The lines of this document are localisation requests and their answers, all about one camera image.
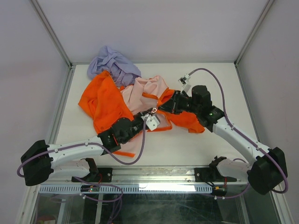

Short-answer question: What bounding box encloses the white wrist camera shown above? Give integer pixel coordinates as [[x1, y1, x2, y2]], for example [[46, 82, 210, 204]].
[[178, 74, 191, 94], [141, 114, 160, 131]]

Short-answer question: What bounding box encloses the crumpled lavender garment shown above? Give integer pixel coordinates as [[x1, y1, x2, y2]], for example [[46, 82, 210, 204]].
[[87, 46, 141, 87]]

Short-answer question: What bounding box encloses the purple cable under rail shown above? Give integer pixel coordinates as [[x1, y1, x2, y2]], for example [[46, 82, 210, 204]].
[[74, 177, 124, 224]]

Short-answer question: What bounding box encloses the aluminium mounting rail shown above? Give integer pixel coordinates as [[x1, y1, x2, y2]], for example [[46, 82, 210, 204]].
[[29, 165, 280, 185]]

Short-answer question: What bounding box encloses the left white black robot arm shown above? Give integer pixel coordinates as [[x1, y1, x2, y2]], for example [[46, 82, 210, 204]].
[[17, 112, 160, 186]]

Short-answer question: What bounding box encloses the aluminium frame post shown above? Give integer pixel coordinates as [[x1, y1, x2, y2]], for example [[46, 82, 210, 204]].
[[234, 0, 276, 67], [29, 0, 72, 69]]

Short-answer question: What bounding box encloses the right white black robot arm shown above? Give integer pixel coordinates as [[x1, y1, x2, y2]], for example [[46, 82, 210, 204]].
[[158, 85, 288, 195]]

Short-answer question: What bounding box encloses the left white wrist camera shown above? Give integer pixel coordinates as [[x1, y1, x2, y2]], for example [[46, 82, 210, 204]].
[[141, 114, 160, 131]]

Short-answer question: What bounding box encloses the left aluminium frame post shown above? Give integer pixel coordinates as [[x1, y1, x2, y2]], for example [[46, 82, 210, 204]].
[[29, 0, 72, 69]]

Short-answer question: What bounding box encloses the black connector with yellow plug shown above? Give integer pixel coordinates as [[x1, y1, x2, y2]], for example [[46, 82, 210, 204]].
[[211, 186, 227, 197]]

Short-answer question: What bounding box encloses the small electronics board with leds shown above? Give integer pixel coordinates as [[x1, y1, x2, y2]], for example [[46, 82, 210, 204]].
[[80, 185, 100, 193]]

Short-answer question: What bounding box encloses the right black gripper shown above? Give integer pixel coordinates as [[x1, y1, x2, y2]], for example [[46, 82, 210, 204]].
[[157, 91, 200, 115]]

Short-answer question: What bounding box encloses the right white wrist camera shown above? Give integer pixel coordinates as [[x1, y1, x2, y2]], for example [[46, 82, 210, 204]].
[[178, 74, 191, 94]]

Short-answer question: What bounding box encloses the orange jacket with pink lining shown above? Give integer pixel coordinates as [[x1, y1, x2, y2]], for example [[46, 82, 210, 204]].
[[78, 71, 205, 158]]

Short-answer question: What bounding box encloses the right aluminium frame post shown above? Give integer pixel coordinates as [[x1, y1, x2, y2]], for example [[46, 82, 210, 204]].
[[234, 0, 276, 67]]

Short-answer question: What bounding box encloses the white slotted cable duct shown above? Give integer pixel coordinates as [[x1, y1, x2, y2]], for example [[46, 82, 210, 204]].
[[39, 183, 212, 194]]

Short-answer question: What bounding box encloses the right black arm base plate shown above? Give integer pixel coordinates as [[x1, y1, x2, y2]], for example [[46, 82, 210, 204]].
[[194, 167, 237, 182]]

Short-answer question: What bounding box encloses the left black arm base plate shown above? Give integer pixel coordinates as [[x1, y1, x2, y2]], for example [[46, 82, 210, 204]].
[[80, 167, 113, 183]]

